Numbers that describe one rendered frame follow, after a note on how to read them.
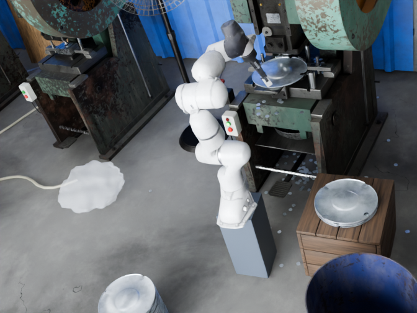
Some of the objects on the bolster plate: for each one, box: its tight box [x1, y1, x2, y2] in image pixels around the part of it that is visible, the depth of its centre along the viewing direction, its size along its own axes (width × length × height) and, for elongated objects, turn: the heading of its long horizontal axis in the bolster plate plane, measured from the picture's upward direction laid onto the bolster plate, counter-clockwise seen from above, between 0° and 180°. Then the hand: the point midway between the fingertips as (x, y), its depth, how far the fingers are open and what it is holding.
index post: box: [308, 71, 316, 89], centre depth 256 cm, size 3×3×10 cm
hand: (266, 80), depth 253 cm, fingers closed
